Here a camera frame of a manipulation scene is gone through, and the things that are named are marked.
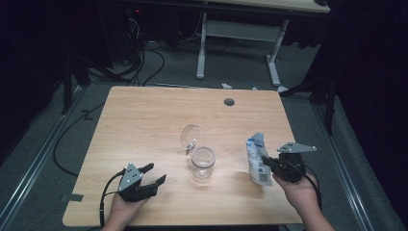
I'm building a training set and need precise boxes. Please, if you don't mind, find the person's left hand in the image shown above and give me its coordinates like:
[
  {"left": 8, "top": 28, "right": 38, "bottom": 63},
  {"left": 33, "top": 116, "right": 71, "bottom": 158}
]
[{"left": 109, "top": 192, "right": 152, "bottom": 223}]

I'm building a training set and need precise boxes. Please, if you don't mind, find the white-framed wooden desk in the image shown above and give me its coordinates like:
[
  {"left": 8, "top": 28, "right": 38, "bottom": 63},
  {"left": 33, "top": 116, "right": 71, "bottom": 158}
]
[{"left": 195, "top": 0, "right": 331, "bottom": 89}]

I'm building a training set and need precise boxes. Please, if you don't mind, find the person's right hand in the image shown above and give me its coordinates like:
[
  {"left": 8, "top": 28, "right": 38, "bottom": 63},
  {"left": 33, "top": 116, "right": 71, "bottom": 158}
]
[{"left": 272, "top": 172, "right": 321, "bottom": 215}]

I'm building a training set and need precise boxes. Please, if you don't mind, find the aluminium floor rail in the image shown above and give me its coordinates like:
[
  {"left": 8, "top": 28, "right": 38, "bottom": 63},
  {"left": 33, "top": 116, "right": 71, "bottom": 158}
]
[
  {"left": 311, "top": 102, "right": 375, "bottom": 231},
  {"left": 0, "top": 86, "right": 89, "bottom": 225}
]

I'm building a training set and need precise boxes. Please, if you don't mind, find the black metal stand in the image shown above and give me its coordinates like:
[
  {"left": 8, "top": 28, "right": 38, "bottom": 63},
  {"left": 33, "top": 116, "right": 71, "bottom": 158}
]
[
  {"left": 60, "top": 57, "right": 91, "bottom": 116},
  {"left": 282, "top": 73, "right": 339, "bottom": 136}
]

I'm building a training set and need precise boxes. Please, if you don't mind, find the clear glass jar with hinged lid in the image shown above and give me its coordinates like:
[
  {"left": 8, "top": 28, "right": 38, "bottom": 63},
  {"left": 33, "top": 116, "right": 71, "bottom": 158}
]
[{"left": 179, "top": 124, "right": 217, "bottom": 180}]

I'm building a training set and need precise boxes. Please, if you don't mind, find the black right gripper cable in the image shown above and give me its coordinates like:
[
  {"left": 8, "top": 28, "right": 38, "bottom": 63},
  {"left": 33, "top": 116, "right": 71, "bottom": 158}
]
[{"left": 283, "top": 158, "right": 323, "bottom": 211}]

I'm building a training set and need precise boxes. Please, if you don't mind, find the thin blue cable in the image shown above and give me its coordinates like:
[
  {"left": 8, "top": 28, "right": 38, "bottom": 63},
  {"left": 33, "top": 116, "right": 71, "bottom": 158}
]
[{"left": 242, "top": 79, "right": 258, "bottom": 91}]

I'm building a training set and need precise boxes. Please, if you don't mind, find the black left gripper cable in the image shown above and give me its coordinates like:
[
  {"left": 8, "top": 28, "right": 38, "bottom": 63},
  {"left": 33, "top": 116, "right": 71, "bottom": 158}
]
[{"left": 99, "top": 167, "right": 127, "bottom": 229}]

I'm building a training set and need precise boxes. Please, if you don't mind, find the long black floor cable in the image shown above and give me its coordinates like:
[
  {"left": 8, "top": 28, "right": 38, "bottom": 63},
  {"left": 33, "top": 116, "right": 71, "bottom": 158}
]
[{"left": 52, "top": 101, "right": 107, "bottom": 177}]

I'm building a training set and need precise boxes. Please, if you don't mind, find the black cable bundle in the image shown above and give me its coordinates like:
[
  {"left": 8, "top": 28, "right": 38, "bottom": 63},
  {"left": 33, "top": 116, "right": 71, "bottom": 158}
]
[{"left": 123, "top": 18, "right": 166, "bottom": 87}]

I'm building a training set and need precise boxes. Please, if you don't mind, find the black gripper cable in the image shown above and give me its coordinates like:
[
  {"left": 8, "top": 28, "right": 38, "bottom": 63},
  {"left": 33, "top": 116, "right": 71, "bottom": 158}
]
[
  {"left": 283, "top": 158, "right": 323, "bottom": 211},
  {"left": 99, "top": 167, "right": 127, "bottom": 229}
]

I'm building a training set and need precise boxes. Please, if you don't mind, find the grey tape patch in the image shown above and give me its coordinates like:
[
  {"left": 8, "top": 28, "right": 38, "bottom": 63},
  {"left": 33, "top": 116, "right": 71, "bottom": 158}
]
[{"left": 61, "top": 192, "right": 85, "bottom": 204}]

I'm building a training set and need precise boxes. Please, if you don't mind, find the white and blue pouch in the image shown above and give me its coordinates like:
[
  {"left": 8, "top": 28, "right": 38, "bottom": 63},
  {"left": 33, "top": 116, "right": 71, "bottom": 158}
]
[{"left": 245, "top": 132, "right": 274, "bottom": 187}]

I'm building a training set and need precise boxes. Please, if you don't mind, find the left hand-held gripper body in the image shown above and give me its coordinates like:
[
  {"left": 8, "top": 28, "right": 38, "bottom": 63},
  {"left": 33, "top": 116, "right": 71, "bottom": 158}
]
[{"left": 116, "top": 163, "right": 159, "bottom": 203}]

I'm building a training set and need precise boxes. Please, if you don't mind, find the dark device with red light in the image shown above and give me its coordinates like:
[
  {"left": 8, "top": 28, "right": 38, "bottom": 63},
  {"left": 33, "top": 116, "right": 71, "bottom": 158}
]
[{"left": 124, "top": 5, "right": 142, "bottom": 42}]

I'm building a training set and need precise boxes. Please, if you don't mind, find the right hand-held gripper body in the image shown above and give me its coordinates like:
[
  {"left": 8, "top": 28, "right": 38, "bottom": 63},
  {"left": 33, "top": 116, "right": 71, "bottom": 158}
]
[{"left": 272, "top": 141, "right": 318, "bottom": 184}]

